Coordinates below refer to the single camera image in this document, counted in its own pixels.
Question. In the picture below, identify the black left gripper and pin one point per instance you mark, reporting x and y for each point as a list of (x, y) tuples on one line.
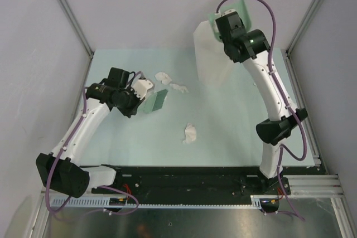
[(133, 110)]

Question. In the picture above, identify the green hand brush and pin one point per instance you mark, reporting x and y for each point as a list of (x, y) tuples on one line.
[(154, 102)]

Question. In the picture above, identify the white plastic waste bin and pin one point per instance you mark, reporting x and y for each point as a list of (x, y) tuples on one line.
[(213, 65)]

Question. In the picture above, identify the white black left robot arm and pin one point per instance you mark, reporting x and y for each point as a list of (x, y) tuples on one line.
[(60, 170)]

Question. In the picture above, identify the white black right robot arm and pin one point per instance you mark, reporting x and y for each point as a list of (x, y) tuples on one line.
[(251, 49)]

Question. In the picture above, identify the small crumpled white paper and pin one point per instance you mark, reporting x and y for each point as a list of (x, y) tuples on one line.
[(180, 88)]

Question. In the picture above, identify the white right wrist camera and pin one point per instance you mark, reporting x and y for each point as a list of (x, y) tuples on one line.
[(225, 13)]

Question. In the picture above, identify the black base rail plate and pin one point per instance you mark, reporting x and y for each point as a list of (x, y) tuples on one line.
[(195, 186)]

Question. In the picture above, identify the right aluminium corner post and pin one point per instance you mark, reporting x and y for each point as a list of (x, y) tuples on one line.
[(304, 24)]

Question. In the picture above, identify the aluminium corner post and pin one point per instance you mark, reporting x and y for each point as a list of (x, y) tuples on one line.
[(74, 23), (304, 24)]

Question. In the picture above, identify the left aluminium corner post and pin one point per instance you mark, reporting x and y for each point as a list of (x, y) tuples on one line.
[(74, 23)]

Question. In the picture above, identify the aluminium frame crossbar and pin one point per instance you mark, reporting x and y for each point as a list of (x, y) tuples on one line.
[(315, 186)]

